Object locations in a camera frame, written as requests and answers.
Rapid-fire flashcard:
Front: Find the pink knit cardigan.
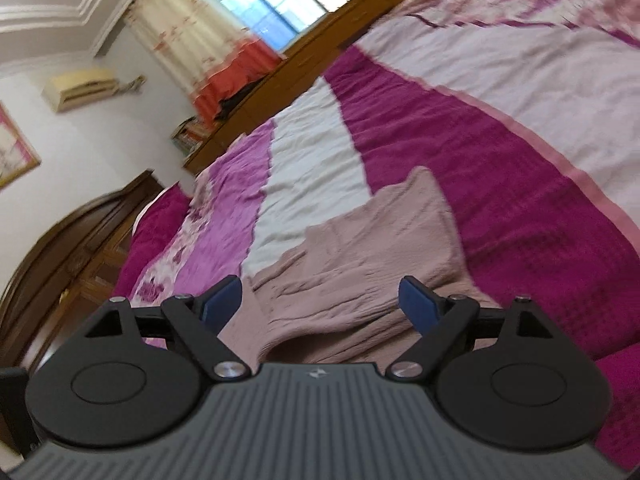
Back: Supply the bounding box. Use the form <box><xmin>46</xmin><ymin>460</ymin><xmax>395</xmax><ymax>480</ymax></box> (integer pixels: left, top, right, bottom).
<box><xmin>219</xmin><ymin>167</ymin><xmax>497</xmax><ymax>368</ymax></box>

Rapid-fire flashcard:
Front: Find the magenta velvet pillow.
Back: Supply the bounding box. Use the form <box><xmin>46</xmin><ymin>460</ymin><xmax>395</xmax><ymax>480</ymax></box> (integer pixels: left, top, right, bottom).
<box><xmin>112</xmin><ymin>183</ymin><xmax>191</xmax><ymax>298</ymax></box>

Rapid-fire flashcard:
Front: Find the dark wooden headboard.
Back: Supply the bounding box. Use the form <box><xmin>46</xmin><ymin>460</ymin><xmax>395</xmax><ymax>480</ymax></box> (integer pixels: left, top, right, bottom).
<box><xmin>1</xmin><ymin>170</ymin><xmax>162</xmax><ymax>373</ymax></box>

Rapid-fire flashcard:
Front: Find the stack of books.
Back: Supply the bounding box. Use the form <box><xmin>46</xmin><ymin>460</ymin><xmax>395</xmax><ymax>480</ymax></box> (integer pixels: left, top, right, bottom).
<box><xmin>170</xmin><ymin>116</ymin><xmax>214</xmax><ymax>157</ymax></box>

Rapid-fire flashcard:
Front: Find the black item on cabinet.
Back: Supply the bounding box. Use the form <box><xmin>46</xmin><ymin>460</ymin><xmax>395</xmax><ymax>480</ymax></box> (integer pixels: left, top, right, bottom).
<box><xmin>215</xmin><ymin>77</ymin><xmax>267</xmax><ymax>122</ymax></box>

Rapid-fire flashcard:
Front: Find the framed wedding photo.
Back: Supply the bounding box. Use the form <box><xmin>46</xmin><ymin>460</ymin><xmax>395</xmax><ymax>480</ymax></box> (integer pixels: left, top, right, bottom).
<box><xmin>0</xmin><ymin>105</ymin><xmax>41</xmax><ymax>188</ymax></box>

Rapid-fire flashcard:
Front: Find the striped pink magenta bedspread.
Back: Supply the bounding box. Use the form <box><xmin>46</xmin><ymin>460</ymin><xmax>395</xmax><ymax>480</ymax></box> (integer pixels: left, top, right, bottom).
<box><xmin>129</xmin><ymin>0</ymin><xmax>639</xmax><ymax>469</ymax></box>

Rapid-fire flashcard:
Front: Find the long wooden drawer cabinet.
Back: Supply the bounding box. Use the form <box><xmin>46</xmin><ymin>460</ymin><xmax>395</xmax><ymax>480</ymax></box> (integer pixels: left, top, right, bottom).
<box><xmin>183</xmin><ymin>0</ymin><xmax>404</xmax><ymax>174</ymax></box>

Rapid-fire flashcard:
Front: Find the cream and orange curtain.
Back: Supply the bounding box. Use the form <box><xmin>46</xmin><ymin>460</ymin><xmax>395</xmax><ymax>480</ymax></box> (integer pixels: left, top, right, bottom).
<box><xmin>125</xmin><ymin>0</ymin><xmax>283</xmax><ymax>124</ymax></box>

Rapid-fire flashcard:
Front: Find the wall air conditioner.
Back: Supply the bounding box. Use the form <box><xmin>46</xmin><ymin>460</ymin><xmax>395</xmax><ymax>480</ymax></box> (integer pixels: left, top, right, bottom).
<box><xmin>42</xmin><ymin>67</ymin><xmax>119</xmax><ymax>113</ymax></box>

